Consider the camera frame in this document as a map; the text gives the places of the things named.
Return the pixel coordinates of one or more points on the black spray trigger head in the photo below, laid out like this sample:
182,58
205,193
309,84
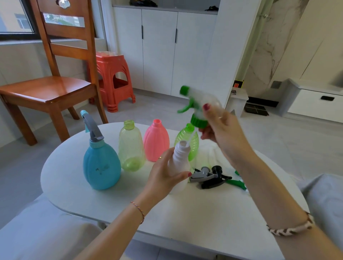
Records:
217,180

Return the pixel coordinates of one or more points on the white seat cushion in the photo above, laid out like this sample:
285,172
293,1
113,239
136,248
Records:
40,233

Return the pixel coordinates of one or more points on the person's left forearm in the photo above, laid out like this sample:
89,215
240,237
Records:
118,230

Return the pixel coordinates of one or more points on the person's right thumb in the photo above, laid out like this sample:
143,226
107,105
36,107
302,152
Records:
210,112

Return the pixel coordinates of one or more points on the orange and black box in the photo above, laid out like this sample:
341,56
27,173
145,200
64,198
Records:
238,84

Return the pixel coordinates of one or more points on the green ribbed plastic bottle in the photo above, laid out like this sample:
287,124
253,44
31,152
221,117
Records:
194,142

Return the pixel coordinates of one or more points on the translucent yellow-green plastic bottle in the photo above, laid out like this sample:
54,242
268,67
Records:
130,147

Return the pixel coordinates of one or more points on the white plastic bottle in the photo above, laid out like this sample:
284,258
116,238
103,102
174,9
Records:
180,158

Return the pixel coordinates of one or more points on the blue spray bottle grey trigger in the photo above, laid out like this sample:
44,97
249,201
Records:
101,166

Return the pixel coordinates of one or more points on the large black item on cabinet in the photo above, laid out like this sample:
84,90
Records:
143,3

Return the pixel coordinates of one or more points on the green and white spray trigger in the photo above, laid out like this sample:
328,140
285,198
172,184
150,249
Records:
199,100

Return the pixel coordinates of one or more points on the person's right hand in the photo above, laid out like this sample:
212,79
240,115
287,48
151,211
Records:
227,134

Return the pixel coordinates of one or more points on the pink plastic bottle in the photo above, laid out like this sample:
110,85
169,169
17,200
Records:
156,142

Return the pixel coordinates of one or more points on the dark green spray trigger head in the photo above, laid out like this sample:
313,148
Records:
238,183

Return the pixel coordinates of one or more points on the person's left thumb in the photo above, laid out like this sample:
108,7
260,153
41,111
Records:
181,177

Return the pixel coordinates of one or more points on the grey spray trigger head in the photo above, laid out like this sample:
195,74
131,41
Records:
203,175

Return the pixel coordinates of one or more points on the window with dark frame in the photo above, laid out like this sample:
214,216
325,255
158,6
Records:
13,18

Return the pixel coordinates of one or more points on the person's left hand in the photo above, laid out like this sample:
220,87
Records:
158,179

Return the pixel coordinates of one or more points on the white drawer unit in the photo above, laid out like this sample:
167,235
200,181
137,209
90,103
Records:
310,103

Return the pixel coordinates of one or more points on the red plastic stool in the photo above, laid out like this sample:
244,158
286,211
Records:
109,67

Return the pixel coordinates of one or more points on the brown wooden chair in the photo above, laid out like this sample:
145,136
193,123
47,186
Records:
53,88

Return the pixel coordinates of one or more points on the grey-blue seat cushion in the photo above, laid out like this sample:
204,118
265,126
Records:
325,201

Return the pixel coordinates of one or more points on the person's right forearm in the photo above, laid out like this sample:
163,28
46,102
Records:
273,203

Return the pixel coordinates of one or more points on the white cabinet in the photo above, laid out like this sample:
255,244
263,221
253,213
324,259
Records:
160,53

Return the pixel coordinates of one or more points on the small black item on cabinet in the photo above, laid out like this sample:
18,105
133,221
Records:
212,8

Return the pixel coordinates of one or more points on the small white stool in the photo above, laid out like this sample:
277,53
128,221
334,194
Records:
238,99

